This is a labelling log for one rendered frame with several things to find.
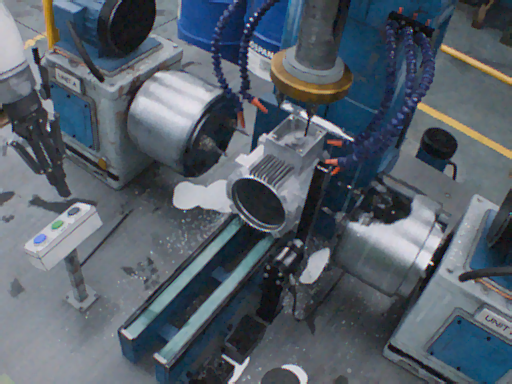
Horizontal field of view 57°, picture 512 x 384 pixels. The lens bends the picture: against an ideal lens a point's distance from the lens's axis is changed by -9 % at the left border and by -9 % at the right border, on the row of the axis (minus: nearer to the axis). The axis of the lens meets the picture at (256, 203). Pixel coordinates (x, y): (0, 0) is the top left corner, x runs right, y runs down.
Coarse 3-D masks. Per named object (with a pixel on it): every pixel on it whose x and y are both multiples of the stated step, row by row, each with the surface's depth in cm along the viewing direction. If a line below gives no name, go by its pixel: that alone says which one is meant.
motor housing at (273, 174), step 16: (256, 160) 124; (272, 160) 120; (256, 176) 116; (272, 176) 117; (288, 176) 118; (304, 176) 122; (240, 192) 128; (256, 192) 132; (272, 192) 135; (240, 208) 128; (256, 208) 130; (272, 208) 131; (288, 208) 117; (256, 224) 127; (272, 224) 126; (288, 224) 120
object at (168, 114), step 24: (168, 72) 128; (144, 96) 125; (168, 96) 123; (192, 96) 123; (216, 96) 124; (144, 120) 125; (168, 120) 122; (192, 120) 120; (216, 120) 128; (144, 144) 129; (168, 144) 124; (192, 144) 124; (216, 144) 136; (192, 168) 131
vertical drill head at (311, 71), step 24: (312, 0) 92; (336, 0) 90; (312, 24) 95; (336, 24) 94; (288, 48) 111; (312, 48) 99; (336, 48) 100; (288, 72) 104; (312, 72) 101; (336, 72) 103; (288, 96) 105; (312, 96) 102; (336, 96) 103
